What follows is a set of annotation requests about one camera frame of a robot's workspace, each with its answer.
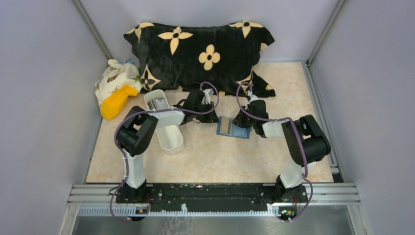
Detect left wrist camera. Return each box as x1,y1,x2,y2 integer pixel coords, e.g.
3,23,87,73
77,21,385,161
201,89,213,105

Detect black pillow with cream flowers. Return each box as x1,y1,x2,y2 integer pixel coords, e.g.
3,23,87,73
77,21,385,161
123,21,276,97

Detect white oblong plastic tray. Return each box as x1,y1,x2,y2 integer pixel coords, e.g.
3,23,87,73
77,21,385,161
144,90,184,155

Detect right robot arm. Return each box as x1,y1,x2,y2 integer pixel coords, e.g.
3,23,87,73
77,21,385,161
234,99,331,190

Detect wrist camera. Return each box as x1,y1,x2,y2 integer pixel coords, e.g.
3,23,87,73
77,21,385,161
201,89,213,105
246,91,259,103

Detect blue leather card holder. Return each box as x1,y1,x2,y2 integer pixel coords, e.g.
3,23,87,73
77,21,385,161
216,117,251,139

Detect floral patterned cloth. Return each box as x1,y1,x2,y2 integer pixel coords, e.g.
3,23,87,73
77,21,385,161
94,59,142,106

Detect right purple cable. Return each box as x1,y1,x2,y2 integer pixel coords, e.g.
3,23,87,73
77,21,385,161
235,81,314,222

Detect purple cable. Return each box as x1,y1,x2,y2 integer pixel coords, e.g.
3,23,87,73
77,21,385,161
235,81,314,222
108,81,220,223

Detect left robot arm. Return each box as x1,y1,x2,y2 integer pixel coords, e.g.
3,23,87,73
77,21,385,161
115,89,215,191

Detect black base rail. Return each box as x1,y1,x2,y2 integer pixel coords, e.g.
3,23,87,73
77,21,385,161
115,182,309,213

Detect gold beige card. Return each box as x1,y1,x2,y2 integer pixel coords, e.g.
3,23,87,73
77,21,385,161
218,117,232,136

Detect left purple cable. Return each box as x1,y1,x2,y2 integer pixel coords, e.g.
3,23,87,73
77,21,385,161
108,81,220,223

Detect yellow plastic object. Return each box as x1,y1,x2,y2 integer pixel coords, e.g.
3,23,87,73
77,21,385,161
100,85,139,120

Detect black cards in tray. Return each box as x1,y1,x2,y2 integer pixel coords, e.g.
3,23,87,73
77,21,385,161
147,98,170,110

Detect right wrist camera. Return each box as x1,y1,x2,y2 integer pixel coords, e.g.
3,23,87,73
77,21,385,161
246,91,259,103

